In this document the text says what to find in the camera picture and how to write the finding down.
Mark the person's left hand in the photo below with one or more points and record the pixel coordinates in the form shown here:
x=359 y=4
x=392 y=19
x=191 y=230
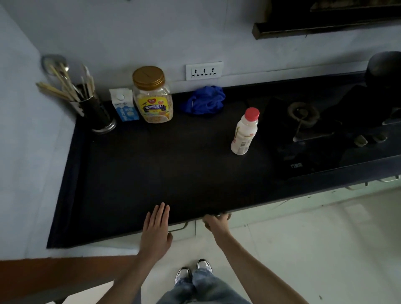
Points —
x=155 y=235

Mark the person's right hand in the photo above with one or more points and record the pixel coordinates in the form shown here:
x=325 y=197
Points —
x=217 y=225

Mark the light green kitchen cabinet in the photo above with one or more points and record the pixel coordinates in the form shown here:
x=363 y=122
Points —
x=282 y=206

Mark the person's left forearm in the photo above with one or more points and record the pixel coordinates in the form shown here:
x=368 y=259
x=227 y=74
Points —
x=125 y=282

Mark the person's right forearm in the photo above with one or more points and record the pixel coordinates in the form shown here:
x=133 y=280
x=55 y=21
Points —
x=260 y=275

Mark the person's left shoe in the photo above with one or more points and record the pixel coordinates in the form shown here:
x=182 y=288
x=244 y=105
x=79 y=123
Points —
x=182 y=275

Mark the person's blue jeans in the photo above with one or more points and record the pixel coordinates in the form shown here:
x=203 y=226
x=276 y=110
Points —
x=200 y=291

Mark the white bottle red cap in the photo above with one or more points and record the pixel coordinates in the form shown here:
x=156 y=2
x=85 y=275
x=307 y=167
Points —
x=244 y=134

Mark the blue crumpled cloth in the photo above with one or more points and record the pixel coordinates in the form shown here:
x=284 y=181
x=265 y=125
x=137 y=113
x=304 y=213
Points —
x=203 y=100

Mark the blue white milk carton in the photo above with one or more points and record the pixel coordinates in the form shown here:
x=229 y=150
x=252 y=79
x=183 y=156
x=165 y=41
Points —
x=123 y=105

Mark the clear jar gold lid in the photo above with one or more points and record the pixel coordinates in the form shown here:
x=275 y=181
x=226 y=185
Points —
x=153 y=100

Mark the black gas stove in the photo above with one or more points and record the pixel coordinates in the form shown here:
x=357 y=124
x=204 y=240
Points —
x=329 y=141

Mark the black wok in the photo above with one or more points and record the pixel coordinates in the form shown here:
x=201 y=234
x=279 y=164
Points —
x=383 y=75

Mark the black range hood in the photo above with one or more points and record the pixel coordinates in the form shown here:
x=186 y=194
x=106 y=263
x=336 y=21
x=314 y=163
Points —
x=313 y=18

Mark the orange wooden door frame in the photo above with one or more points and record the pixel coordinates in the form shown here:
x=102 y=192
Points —
x=62 y=275

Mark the white wall power socket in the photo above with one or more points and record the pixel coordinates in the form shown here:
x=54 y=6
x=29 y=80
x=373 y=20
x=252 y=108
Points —
x=204 y=70

